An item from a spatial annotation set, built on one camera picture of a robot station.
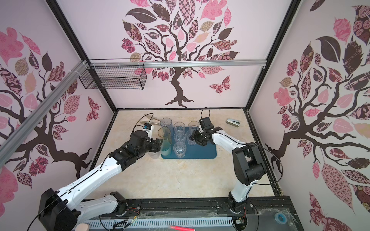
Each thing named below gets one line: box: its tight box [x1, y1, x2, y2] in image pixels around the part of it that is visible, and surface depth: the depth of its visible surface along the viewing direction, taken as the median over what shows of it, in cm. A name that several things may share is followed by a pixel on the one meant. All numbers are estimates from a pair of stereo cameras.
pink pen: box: [170, 225, 196, 231], surface depth 70 cm
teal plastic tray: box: [161, 126, 217, 160], surface depth 94 cm
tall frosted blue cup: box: [159, 117, 174, 131], surface depth 99 cm
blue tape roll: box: [274, 212, 288, 225], surface depth 71 cm
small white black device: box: [225, 118, 241, 128], surface depth 112 cm
